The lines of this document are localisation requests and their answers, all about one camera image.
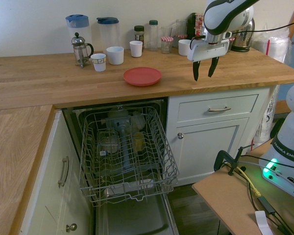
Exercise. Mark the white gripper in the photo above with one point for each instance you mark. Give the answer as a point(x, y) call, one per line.
point(208, 50)

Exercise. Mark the red plastic plate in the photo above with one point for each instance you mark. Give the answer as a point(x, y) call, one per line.
point(142, 76)

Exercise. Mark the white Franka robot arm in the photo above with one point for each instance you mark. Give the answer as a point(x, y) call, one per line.
point(220, 17)

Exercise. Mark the grey dishwasher spray tube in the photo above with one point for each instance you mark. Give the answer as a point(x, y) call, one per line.
point(125, 149)

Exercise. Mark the stainless steel dishwasher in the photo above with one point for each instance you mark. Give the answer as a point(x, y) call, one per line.
point(127, 218)

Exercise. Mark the white mug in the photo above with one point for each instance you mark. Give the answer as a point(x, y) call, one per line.
point(184, 47)

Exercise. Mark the white cabinet drawer front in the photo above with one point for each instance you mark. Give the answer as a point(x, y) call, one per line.
point(198, 107)

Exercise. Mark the glass jar red checked lid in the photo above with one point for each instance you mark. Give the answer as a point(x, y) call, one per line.
point(167, 45)
point(180, 37)

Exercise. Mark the red and white carton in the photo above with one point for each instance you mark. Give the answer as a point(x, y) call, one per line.
point(200, 23)

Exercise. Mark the black canister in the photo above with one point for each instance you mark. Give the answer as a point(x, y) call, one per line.
point(191, 24)

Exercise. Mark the tall clear glass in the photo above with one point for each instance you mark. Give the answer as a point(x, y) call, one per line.
point(181, 27)

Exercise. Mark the steel electric kettle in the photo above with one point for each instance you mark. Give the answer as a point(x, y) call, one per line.
point(243, 36)

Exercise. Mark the clear drinking glass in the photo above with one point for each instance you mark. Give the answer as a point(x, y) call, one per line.
point(166, 31)

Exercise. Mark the clear bottle green cap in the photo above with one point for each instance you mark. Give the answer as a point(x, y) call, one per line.
point(153, 35)

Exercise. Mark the round metal cabinet knob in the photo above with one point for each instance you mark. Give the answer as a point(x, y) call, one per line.
point(180, 135)
point(71, 227)

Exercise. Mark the slim white cup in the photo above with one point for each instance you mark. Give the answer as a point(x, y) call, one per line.
point(136, 49)

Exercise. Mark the dark-lidded spice jar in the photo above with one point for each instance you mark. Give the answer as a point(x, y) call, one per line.
point(139, 33)

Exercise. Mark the clear plastic bag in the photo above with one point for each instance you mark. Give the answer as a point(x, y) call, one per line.
point(279, 46)

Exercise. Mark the printed plastic bag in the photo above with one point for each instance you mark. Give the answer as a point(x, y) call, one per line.
point(265, 122)

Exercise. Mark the white cabinet door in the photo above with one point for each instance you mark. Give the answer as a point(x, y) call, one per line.
point(210, 151)

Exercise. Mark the wide white cup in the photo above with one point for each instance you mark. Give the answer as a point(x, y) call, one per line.
point(115, 55)

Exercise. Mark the black C-clamp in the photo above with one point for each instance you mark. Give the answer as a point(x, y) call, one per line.
point(219, 159)

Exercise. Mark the yellow plastic cup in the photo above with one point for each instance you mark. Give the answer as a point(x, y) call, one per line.
point(138, 140)

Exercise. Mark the clear pitcher dark blue lid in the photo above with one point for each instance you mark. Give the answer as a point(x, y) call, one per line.
point(108, 31)

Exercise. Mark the patterned paper cup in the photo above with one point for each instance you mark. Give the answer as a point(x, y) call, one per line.
point(98, 62)

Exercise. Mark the clear plastic container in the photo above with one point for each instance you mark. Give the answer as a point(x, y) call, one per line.
point(107, 143)

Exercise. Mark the brown fibreboard mounting board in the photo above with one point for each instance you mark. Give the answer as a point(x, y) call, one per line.
point(225, 193)

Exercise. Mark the glass French press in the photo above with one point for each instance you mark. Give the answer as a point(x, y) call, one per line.
point(79, 50)

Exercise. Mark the clear pitcher light blue lid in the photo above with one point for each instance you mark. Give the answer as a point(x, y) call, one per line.
point(78, 27)

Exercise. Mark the white paper tag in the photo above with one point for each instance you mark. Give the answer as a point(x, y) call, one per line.
point(263, 221)

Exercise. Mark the cream cabinet front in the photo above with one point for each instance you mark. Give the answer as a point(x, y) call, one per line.
point(51, 200)

